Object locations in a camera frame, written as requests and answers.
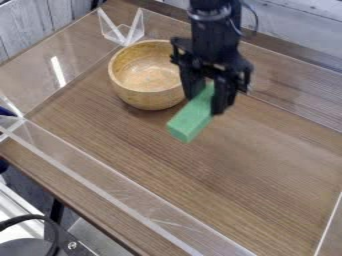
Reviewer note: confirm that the light brown wooden bowl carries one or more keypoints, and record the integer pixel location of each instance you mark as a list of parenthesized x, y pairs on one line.
[(144, 77)]

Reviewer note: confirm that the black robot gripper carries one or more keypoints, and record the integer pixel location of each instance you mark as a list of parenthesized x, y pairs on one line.
[(208, 55)]

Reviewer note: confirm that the clear acrylic corner bracket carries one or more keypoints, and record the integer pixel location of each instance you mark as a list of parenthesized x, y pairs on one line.
[(121, 34)]

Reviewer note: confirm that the clear acrylic barrier wall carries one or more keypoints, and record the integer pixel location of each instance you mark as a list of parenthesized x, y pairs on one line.
[(129, 163)]

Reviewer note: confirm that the black table leg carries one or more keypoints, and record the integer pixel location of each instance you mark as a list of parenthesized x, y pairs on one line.
[(56, 211)]

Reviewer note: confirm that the green rectangular block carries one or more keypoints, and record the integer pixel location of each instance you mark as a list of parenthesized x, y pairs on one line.
[(192, 117)]

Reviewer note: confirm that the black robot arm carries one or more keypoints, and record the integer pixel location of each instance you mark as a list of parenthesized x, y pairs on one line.
[(216, 7)]

